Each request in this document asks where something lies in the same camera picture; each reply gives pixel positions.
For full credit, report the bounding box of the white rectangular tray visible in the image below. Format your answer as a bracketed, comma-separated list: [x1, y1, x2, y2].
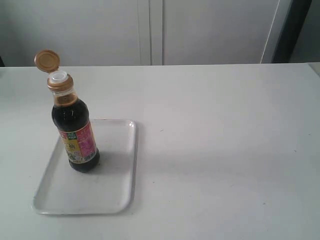
[32, 119, 138, 215]

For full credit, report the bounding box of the dark soy sauce bottle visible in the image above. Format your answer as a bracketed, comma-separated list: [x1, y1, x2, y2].
[34, 49, 100, 173]

